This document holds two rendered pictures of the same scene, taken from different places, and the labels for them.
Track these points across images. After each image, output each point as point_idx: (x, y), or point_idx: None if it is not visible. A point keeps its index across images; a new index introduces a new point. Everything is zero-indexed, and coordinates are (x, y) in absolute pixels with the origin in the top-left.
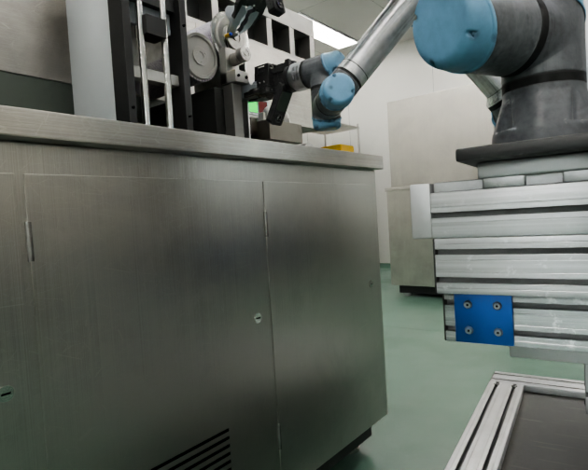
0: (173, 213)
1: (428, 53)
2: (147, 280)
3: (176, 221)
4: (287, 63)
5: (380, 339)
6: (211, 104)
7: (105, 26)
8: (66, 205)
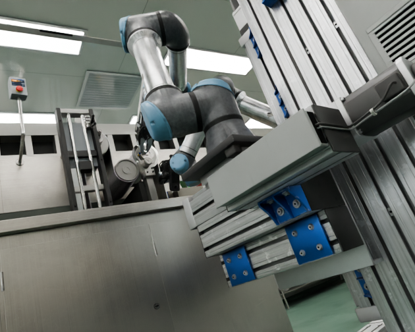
0: (85, 253)
1: (151, 136)
2: (71, 292)
3: (89, 257)
4: (170, 157)
5: (282, 311)
6: (139, 192)
7: (74, 172)
8: (22, 261)
